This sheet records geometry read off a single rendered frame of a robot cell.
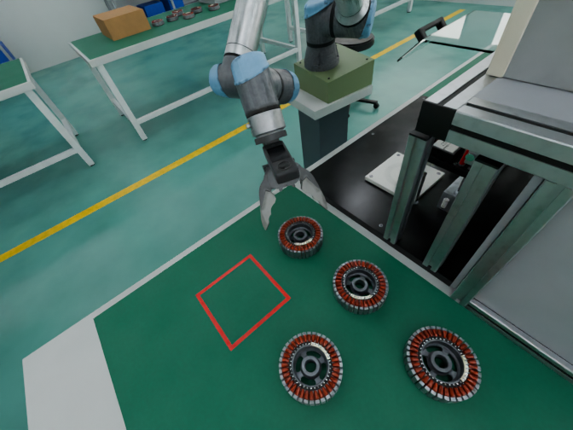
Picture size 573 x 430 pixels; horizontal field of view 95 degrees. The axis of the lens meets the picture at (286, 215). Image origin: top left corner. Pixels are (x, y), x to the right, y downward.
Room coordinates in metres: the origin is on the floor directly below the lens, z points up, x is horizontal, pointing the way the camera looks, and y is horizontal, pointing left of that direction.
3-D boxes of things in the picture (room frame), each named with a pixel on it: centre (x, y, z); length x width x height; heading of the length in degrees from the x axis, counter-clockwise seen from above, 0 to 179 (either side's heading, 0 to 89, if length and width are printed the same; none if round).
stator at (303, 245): (0.39, -0.02, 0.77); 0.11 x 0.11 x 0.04
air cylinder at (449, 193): (0.39, -0.42, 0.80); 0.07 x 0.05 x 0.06; 121
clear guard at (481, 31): (0.64, -0.55, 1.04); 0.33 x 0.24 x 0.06; 31
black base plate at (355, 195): (0.57, -0.46, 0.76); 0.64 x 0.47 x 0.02; 121
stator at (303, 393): (0.10, 0.01, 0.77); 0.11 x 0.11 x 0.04
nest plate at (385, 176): (0.52, -0.34, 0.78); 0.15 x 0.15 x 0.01; 31
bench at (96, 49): (3.37, 0.55, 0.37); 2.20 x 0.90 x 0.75; 121
